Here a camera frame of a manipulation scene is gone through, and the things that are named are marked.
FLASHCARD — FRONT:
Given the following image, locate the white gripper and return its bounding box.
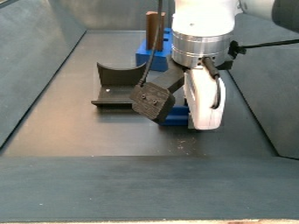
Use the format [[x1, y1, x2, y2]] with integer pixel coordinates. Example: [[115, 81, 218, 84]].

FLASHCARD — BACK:
[[183, 66, 226, 130]]

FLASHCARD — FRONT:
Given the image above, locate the blue star prism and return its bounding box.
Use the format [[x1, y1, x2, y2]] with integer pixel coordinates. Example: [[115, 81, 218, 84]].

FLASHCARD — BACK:
[[160, 106, 189, 126]]

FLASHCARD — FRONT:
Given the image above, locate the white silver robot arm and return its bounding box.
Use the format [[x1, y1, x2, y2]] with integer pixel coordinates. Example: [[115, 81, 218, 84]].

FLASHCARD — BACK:
[[172, 0, 239, 130]]

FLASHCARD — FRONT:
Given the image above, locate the blue peg board base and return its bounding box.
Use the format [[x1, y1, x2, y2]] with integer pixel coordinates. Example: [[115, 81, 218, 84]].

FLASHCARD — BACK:
[[135, 28, 172, 72]]

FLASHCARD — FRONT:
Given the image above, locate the dark grey curved fixture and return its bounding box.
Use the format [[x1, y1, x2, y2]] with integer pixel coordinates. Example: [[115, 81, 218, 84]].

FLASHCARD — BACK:
[[91, 64, 145, 108]]

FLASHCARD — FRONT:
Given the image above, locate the brown peg block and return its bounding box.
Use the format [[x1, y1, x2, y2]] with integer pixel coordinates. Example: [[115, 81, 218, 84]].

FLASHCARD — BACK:
[[145, 11, 164, 52]]

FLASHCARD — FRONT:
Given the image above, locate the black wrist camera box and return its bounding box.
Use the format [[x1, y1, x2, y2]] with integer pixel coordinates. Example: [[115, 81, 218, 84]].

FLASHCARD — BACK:
[[128, 64, 185, 124]]

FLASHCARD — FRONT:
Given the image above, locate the black camera cable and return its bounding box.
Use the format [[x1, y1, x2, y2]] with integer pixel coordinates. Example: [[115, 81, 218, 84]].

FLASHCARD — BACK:
[[135, 0, 164, 88]]

